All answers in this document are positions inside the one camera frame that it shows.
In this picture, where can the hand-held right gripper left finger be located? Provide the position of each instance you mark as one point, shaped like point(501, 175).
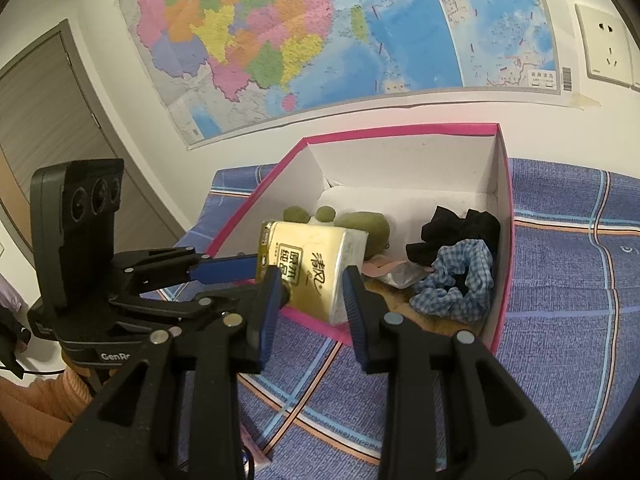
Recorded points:
point(265, 320)

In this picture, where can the wall map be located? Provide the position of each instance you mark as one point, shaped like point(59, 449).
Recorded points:
point(325, 35)

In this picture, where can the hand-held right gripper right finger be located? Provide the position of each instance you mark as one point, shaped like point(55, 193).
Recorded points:
point(357, 320)

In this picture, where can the yellow tissue pack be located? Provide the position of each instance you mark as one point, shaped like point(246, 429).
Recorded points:
point(310, 265)

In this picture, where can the silver foil packet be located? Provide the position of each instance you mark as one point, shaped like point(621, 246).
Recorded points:
point(400, 277)

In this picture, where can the blue checked scrunchie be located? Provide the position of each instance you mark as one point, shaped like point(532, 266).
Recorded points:
point(450, 285)

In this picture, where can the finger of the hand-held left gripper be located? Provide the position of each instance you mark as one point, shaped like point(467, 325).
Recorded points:
point(225, 269)
point(165, 306)

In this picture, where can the black scrunchie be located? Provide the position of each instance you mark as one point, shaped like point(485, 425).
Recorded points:
point(460, 232)

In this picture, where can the strip of masking tape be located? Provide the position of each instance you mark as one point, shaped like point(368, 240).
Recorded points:
point(585, 101)

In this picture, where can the white wall socket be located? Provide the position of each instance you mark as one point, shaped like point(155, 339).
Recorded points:
point(605, 42)

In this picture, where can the pink cardboard box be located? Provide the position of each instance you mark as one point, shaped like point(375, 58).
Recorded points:
point(400, 175)

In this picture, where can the pale pink sachet packet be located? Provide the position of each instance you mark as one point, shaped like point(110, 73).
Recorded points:
point(385, 264)

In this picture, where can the blue checked blanket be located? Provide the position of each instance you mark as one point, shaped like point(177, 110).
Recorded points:
point(560, 285)

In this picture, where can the green plush toy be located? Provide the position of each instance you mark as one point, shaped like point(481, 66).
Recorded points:
point(360, 227)

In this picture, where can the person's left forearm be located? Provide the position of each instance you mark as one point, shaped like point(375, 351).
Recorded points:
point(35, 405)

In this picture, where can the grey wooden door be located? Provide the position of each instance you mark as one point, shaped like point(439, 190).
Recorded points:
point(60, 120)

